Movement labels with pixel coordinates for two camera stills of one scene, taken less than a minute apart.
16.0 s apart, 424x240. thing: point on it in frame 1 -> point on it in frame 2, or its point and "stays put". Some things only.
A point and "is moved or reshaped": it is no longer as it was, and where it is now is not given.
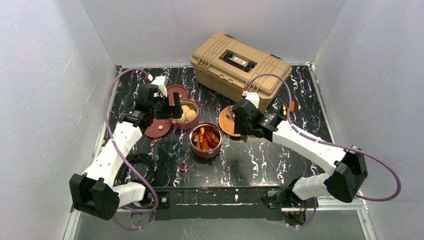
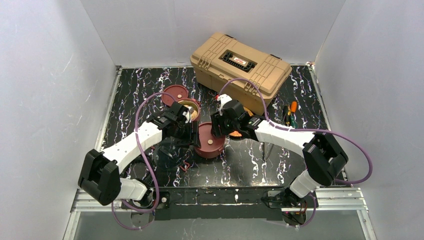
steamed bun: (190, 115) stays put
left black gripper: (164, 108) -> (187, 133)
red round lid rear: (183, 92) stays put
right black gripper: (243, 124) -> (220, 126)
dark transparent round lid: (168, 154) stays put
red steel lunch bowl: (193, 105) stays put
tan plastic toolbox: (233, 68) stays put
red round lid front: (158, 127) is moved or reshaped
